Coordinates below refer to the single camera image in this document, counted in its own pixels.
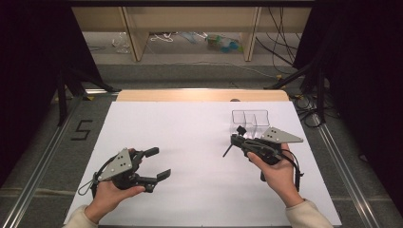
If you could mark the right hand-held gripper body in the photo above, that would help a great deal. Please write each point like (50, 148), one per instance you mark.
(269, 142)

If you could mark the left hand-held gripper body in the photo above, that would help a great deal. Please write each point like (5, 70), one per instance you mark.
(120, 164)

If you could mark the clear plastic organizer box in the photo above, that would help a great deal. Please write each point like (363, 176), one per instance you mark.
(250, 118)

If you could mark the thin black brush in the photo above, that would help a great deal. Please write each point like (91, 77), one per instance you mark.
(227, 151)

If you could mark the person's left hand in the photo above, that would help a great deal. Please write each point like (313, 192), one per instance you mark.
(107, 196)

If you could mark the person's right hand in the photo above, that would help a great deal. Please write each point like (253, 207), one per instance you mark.
(280, 180)

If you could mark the white table mat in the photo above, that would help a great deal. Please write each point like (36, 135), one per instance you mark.
(190, 133)

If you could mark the light wooden table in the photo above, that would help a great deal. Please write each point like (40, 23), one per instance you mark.
(196, 95)

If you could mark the black tripod stand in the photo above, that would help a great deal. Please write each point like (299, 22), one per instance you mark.
(316, 79)

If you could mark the colourful plastic packet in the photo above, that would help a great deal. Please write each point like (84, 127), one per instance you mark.
(223, 43)

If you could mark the clear plastic bag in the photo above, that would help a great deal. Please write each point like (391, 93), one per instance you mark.
(121, 42)

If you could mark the black curtain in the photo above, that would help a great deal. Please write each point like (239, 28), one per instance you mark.
(364, 79)
(28, 79)

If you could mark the light wooden shelf unit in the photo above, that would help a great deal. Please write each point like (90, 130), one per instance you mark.
(190, 19)

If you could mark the short metal floor rail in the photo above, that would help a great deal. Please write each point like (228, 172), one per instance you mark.
(101, 91)

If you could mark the long metal floor rail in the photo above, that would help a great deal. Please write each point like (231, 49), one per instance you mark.
(345, 171)
(34, 186)

